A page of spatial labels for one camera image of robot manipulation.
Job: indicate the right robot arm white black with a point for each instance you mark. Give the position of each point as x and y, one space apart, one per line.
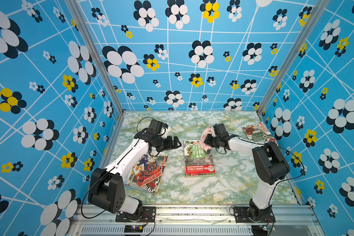
271 166

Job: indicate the aluminium front rail frame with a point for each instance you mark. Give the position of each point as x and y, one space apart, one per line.
200 220

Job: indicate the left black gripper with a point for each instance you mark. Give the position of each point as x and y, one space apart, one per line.
169 144

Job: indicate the aluminium corner post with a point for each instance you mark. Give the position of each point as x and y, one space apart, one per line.
317 12
86 36

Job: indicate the left aluminium corner post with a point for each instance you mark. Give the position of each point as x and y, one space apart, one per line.
86 36

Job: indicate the pink cloth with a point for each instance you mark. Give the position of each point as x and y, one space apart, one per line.
205 133

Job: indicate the red manga book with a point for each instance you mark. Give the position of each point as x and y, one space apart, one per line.
148 168

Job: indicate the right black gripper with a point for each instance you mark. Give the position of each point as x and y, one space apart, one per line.
207 141

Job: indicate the grey teal warrior book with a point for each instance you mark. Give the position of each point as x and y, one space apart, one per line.
151 187

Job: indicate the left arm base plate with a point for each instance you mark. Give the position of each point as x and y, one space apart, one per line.
146 215

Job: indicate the red brown illustrated book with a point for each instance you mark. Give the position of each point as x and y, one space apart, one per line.
258 133

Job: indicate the green red dinosaur book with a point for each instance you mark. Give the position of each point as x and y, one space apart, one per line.
197 162

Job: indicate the right aluminium corner post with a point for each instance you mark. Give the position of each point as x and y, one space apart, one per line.
317 12

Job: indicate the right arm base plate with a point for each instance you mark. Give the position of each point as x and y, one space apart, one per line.
252 215

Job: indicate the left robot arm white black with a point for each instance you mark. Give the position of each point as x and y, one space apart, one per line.
107 190

